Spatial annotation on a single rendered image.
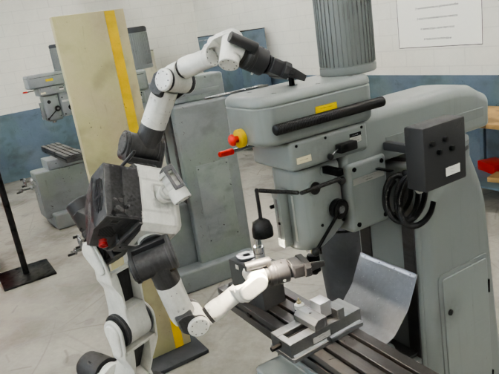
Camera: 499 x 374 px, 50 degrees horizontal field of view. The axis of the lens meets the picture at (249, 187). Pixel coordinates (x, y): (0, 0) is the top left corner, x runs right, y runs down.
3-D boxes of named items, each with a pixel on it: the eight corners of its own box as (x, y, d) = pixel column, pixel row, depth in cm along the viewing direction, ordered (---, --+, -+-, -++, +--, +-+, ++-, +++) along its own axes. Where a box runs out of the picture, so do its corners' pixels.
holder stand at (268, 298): (265, 312, 230) (258, 269, 224) (234, 296, 247) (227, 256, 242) (286, 300, 237) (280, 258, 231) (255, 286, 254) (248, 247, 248)
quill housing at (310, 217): (309, 259, 186) (298, 170, 177) (275, 243, 203) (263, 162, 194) (350, 241, 195) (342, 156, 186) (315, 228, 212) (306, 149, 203)
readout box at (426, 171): (428, 194, 171) (425, 129, 164) (406, 189, 178) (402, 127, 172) (470, 177, 180) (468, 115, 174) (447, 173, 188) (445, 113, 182)
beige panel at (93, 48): (138, 386, 348) (48, 15, 282) (118, 359, 381) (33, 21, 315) (209, 352, 372) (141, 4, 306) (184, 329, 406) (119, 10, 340)
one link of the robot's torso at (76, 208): (59, 212, 215) (76, 192, 203) (86, 201, 224) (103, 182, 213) (96, 271, 212) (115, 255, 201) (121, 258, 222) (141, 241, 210)
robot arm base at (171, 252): (141, 292, 179) (130, 274, 170) (132, 263, 187) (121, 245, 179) (183, 274, 181) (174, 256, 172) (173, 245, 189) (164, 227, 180)
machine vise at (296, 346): (294, 363, 192) (290, 338, 189) (269, 347, 205) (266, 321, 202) (364, 324, 210) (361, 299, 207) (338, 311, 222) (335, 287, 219)
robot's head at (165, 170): (167, 198, 182) (172, 191, 175) (154, 177, 183) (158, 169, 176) (183, 190, 185) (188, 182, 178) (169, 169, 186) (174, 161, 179)
